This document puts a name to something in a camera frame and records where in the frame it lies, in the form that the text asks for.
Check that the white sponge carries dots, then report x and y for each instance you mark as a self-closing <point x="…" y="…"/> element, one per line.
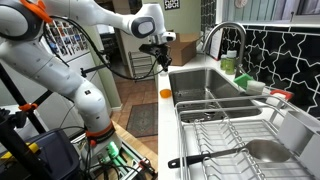
<point x="256" y="87"/>

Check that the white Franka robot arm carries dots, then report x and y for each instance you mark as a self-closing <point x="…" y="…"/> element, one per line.
<point x="43" y="63"/>

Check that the patterned floor mat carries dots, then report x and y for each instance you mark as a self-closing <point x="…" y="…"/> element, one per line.
<point x="143" y="120"/>

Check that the tall green soap bottle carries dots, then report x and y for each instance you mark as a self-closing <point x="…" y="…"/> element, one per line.
<point x="230" y="63"/>

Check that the kitchen window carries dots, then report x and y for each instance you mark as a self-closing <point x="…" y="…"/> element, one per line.
<point x="260" y="10"/>

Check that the red and white scrubber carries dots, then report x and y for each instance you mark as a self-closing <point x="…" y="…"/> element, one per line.
<point x="281" y="95"/>

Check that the dark framed picture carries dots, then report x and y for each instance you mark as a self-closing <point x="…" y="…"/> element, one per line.
<point x="136" y="4"/>

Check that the brown cardboard box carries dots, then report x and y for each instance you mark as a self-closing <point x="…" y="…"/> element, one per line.
<point x="183" y="50"/>

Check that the short green soap bottle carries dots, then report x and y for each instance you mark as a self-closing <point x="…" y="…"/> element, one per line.
<point x="223" y="62"/>

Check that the yellow tool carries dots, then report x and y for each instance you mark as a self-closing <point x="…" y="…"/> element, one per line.
<point x="31" y="146"/>

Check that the stainless steel sink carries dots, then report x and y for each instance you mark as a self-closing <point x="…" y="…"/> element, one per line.
<point x="200" y="78"/>

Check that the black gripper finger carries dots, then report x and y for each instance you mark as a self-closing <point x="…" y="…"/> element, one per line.
<point x="160" y="61"/>
<point x="167" y="62"/>

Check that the wooden platform board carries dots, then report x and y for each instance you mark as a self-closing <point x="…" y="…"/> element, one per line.
<point x="140" y="143"/>

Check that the grey utensil holder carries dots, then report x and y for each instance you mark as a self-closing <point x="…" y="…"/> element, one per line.
<point x="300" y="133"/>

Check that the black white patterned wall art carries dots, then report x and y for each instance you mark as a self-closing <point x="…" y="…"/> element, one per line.
<point x="171" y="4"/>

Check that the round white wall clock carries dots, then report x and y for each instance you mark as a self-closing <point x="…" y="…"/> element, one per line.
<point x="241" y="2"/>

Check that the white fridge with photos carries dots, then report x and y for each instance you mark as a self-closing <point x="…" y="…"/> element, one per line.
<point x="83" y="63"/>

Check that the robot base mounting frame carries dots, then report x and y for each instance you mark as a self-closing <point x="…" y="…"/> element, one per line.
<point x="113" y="151"/>

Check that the dark blue bin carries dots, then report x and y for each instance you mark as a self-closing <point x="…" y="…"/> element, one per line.
<point x="56" y="153"/>

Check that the curved steel kitchen faucet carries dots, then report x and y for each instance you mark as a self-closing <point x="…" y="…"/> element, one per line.
<point x="238" y="36"/>

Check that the green sponge holder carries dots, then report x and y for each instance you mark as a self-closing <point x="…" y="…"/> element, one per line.
<point x="242" y="80"/>

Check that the black camera tripod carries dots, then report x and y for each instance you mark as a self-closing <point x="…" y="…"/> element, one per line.
<point x="13" y="140"/>

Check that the white paper card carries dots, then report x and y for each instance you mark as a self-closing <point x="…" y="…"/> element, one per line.
<point x="216" y="43"/>

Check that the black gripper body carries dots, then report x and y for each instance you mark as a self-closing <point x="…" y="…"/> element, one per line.
<point x="155" y="50"/>

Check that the orange plastic bowl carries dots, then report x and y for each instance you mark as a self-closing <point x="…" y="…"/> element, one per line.
<point x="165" y="93"/>

